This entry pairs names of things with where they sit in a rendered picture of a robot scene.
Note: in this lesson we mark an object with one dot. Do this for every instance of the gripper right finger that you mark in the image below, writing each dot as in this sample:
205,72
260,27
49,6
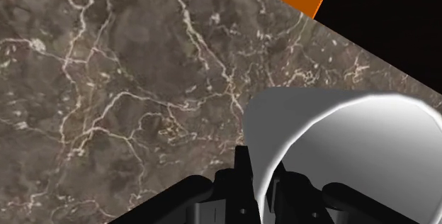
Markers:
297,192

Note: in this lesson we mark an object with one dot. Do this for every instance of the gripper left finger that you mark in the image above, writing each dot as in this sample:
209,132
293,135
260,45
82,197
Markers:
228,188

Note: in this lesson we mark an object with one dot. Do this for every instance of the grey cup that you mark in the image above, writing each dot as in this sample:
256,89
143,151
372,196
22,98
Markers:
373,140

